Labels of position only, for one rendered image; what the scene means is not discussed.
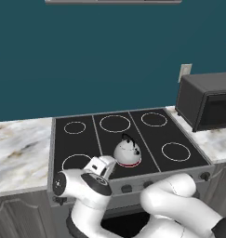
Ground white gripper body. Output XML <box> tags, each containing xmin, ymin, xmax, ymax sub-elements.
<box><xmin>98</xmin><ymin>155</ymin><xmax>117</xmax><ymax>181</ymax></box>

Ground black stove knob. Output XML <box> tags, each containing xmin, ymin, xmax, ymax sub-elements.
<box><xmin>142</xmin><ymin>180</ymin><xmax>154</xmax><ymax>190</ymax></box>
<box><xmin>53</xmin><ymin>195</ymin><xmax>68</xmax><ymax>206</ymax></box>
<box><xmin>199</xmin><ymin>171</ymin><xmax>211</xmax><ymax>182</ymax></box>
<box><xmin>121</xmin><ymin>184</ymin><xmax>133</xmax><ymax>194</ymax></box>

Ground oven door with dark window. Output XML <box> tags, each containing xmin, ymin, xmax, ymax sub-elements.
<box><xmin>50</xmin><ymin>194</ymin><xmax>202</xmax><ymax>238</ymax></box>

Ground grey cupboard door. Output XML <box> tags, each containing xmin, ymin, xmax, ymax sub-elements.
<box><xmin>206</xmin><ymin>161</ymin><xmax>226</xmax><ymax>218</ymax></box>
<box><xmin>0</xmin><ymin>189</ymin><xmax>54</xmax><ymax>238</ymax></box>

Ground black microwave oven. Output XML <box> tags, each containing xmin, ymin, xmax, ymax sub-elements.
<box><xmin>174</xmin><ymin>72</ymin><xmax>226</xmax><ymax>133</ymax></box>

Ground white kettle with black handle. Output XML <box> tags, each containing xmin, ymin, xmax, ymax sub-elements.
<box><xmin>113</xmin><ymin>133</ymin><xmax>143</xmax><ymax>168</ymax></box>

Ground black hob with grey frame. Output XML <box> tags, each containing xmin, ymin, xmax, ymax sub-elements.
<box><xmin>47</xmin><ymin>107</ymin><xmax>217</xmax><ymax>206</ymax></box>

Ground white wall socket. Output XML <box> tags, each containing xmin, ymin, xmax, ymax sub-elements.
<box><xmin>178</xmin><ymin>63</ymin><xmax>193</xmax><ymax>84</ymax></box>

